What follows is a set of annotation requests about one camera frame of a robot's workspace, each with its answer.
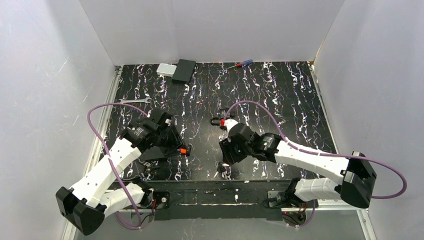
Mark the black box at back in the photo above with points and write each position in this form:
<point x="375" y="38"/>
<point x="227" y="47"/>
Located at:
<point x="184" y="71"/>

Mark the blue red screwdriver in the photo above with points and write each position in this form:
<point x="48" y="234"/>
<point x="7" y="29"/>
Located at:
<point x="242" y="64"/>

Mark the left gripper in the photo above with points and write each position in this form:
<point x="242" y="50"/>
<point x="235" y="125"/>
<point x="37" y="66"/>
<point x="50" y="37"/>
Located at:
<point x="174" y="139"/>

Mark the white box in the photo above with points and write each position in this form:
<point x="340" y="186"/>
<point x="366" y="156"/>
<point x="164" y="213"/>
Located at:
<point x="166" y="70"/>

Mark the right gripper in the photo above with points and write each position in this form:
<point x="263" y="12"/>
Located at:
<point x="227" y="149"/>

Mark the black pliers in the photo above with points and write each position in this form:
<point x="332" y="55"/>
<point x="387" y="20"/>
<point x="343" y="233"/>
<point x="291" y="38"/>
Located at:
<point x="151" y="171"/>

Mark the aluminium frame rail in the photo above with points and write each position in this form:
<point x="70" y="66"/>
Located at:
<point x="219" y="198"/>

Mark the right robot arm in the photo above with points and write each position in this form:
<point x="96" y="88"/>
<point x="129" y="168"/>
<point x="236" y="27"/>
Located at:
<point x="314" y="172"/>

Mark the silver open-end wrench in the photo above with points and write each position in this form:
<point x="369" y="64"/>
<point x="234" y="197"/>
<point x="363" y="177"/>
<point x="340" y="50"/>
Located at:
<point x="146" y="100"/>

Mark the orange and black padlock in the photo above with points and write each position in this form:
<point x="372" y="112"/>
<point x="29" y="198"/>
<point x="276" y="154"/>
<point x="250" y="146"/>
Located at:
<point x="186" y="150"/>

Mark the key bunch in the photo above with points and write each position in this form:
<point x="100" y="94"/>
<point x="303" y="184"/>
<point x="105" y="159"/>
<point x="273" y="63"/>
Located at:
<point x="223" y="171"/>

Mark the black box at front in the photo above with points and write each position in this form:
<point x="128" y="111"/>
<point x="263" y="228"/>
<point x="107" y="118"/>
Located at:
<point x="153" y="154"/>

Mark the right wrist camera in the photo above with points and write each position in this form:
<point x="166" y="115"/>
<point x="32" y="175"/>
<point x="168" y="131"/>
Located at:
<point x="227" y="125"/>

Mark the black box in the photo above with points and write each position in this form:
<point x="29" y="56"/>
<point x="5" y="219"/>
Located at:
<point x="153" y="154"/>
<point x="184" y="71"/>

